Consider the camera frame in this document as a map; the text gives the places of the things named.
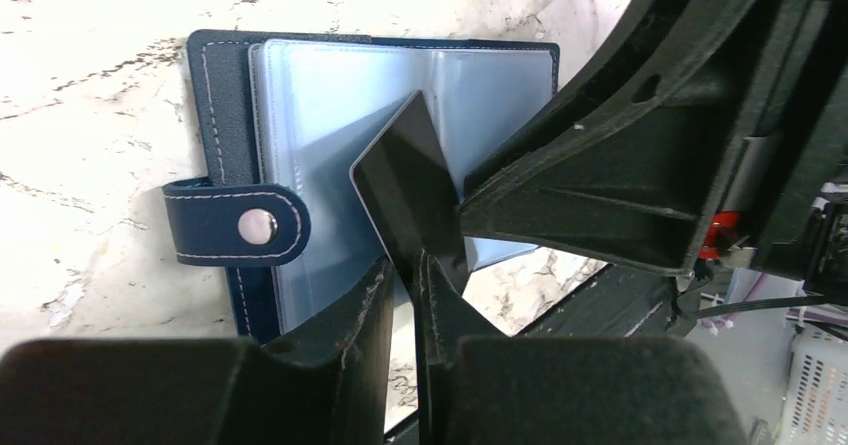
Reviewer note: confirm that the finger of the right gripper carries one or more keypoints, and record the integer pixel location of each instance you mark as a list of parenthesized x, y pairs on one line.
[(630, 160)]

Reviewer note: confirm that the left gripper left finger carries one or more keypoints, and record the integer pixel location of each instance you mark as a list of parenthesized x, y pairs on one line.
[(325, 382)]

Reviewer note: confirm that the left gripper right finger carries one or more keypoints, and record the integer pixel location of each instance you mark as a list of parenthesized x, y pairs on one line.
[(479, 386)]

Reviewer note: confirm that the black card from holder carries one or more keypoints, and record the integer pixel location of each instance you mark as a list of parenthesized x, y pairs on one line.
[(403, 182)]

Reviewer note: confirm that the navy blue card holder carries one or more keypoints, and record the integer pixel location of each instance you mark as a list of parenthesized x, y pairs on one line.
[(284, 116)]

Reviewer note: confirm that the white perforated box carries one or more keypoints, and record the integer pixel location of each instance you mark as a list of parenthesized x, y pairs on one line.
[(815, 407)]

